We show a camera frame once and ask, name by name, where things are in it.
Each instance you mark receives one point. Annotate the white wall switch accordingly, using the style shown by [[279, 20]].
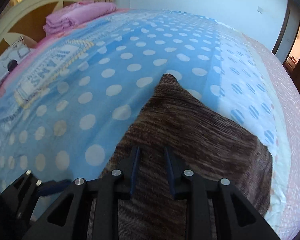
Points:
[[260, 10]]

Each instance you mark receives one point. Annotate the folded pink quilt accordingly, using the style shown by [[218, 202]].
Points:
[[76, 14]]

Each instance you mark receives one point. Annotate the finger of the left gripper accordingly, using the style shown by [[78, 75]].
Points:
[[21, 197], [53, 187]]

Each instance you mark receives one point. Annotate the white patterned pillow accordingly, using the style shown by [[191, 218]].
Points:
[[13, 56]]

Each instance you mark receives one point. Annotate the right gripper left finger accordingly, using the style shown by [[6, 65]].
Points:
[[68, 216]]

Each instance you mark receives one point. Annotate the brown knit sweater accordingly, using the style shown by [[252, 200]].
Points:
[[209, 144]]

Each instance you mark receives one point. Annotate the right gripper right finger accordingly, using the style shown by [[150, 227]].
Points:
[[214, 209]]

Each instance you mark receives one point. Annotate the blue patterned bed sheet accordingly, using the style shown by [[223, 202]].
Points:
[[65, 107]]

